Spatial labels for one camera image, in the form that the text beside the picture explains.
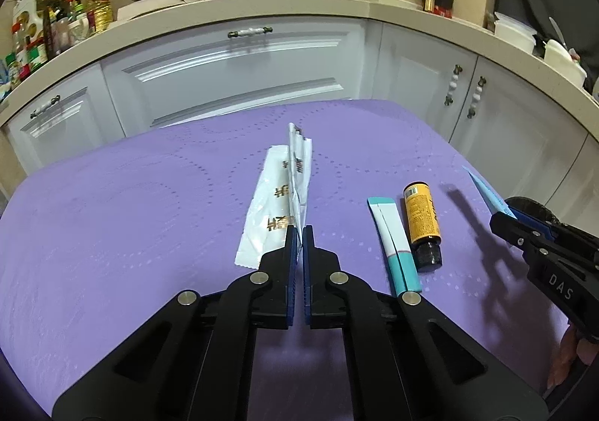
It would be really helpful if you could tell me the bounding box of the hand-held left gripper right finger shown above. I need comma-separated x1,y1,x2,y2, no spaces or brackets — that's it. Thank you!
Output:
302,224,548,421

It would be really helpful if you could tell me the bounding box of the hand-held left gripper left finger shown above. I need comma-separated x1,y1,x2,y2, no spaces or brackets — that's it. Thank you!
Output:
51,224,300,421

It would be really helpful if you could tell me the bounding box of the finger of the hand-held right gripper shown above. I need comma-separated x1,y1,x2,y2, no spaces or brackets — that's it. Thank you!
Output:
489,210,554,259
512,210,568,239

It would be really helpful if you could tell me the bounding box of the white paper wrapper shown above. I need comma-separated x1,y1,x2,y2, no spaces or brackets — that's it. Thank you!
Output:
234,145,293,269

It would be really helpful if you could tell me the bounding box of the yellow small bottle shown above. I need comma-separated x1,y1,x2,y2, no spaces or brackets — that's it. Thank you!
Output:
403,182,443,269

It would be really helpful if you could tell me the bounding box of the teal white tube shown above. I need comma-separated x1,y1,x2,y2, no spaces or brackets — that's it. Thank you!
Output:
367,197,423,297

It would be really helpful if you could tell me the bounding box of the white plastic bag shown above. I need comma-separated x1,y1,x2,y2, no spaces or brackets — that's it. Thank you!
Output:
285,122,313,234

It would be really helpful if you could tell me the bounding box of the person's right hand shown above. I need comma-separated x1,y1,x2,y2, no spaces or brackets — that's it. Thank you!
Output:
547,325,593,390

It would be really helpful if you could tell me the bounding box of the purple tablecloth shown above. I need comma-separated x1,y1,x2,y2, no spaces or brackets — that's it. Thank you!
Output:
0,98,586,421

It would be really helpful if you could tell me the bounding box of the white bowl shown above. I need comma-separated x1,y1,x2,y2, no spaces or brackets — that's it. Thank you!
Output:
543,39,589,90

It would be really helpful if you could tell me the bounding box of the white plastic container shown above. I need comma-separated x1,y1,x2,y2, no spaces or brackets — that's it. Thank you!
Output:
493,13,537,55

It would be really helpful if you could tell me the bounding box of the grey utensil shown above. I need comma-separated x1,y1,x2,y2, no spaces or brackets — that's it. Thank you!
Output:
548,17,570,52

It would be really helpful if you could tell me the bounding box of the white kitchen cabinet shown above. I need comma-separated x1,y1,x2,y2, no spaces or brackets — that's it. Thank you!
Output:
0,18,599,234

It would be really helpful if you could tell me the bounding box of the beige kitchen countertop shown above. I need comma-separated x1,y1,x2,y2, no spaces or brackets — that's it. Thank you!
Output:
0,0,599,141

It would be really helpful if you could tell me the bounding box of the cluster of condiment bottles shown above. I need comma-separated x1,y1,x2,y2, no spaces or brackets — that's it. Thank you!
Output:
0,0,116,94

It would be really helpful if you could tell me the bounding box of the beaded cabinet handle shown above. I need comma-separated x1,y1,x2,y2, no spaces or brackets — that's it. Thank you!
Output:
444,65,462,106
467,78,488,119

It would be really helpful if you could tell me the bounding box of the drawer bar handle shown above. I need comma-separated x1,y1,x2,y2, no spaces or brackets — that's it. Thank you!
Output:
228,26,273,39

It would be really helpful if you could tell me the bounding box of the cabinet bar handle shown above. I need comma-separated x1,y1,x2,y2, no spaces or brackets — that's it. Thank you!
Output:
29,94,62,119

